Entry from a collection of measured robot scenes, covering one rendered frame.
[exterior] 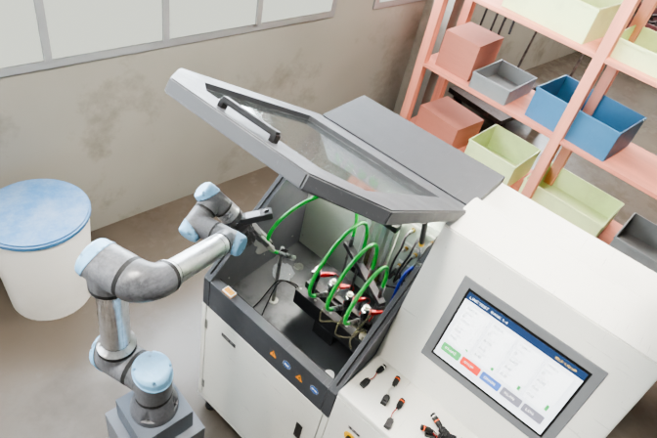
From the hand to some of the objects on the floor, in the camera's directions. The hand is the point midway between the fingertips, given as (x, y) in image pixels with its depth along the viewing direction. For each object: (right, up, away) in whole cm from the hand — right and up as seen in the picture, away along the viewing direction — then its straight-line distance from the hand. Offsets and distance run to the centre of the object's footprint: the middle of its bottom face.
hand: (273, 245), depth 198 cm
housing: (+52, -93, +94) cm, 143 cm away
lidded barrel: (-136, -36, +110) cm, 179 cm away
